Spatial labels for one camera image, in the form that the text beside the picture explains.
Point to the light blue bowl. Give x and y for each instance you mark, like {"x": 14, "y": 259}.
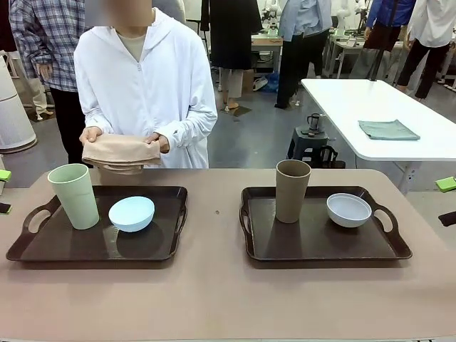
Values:
{"x": 132, "y": 215}

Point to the white side table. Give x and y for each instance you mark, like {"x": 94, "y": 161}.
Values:
{"x": 356, "y": 103}

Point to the grey-green cloth mat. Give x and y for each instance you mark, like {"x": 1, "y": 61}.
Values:
{"x": 388, "y": 130}

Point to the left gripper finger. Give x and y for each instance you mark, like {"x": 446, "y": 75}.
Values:
{"x": 5, "y": 208}
{"x": 5, "y": 176}

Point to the blue plastic bag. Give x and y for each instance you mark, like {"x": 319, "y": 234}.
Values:
{"x": 272, "y": 83}

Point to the bystander in black dress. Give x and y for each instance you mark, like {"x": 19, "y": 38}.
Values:
{"x": 231, "y": 35}

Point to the bystander in light blue shirt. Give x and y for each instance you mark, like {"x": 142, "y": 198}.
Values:
{"x": 295, "y": 21}

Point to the person's left hand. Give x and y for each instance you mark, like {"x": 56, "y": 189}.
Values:
{"x": 161, "y": 142}

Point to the grey plastic stool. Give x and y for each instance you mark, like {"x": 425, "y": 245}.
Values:
{"x": 303, "y": 144}

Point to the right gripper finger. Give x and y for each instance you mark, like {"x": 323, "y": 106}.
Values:
{"x": 449, "y": 219}
{"x": 447, "y": 184}

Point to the cardboard box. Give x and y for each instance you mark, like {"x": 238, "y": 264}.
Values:
{"x": 248, "y": 81}

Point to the person's left forearm white sleeve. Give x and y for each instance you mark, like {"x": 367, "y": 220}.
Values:
{"x": 190, "y": 128}

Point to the person's right hand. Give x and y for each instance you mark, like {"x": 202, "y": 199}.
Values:
{"x": 90, "y": 136}

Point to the person in white hooded jacket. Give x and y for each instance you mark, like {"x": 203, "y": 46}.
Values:
{"x": 142, "y": 89}

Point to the person's right forearm white sleeve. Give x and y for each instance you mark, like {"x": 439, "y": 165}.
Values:
{"x": 92, "y": 115}

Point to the black coffee press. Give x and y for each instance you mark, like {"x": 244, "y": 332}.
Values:
{"x": 314, "y": 122}

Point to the bystander in white shirt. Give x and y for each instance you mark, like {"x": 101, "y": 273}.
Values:
{"x": 434, "y": 21}

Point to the white air purifier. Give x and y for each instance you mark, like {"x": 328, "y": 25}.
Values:
{"x": 14, "y": 114}

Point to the bystander in blue jacket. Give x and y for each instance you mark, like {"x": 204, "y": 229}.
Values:
{"x": 388, "y": 14}

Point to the white bowl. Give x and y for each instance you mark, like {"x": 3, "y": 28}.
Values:
{"x": 349, "y": 212}

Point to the tall light green cup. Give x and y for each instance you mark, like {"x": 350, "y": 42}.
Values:
{"x": 75, "y": 199}

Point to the beige cloth mat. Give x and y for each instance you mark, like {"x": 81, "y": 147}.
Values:
{"x": 121, "y": 153}

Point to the tall tan brown cup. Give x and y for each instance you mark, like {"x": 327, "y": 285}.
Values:
{"x": 291, "y": 196}

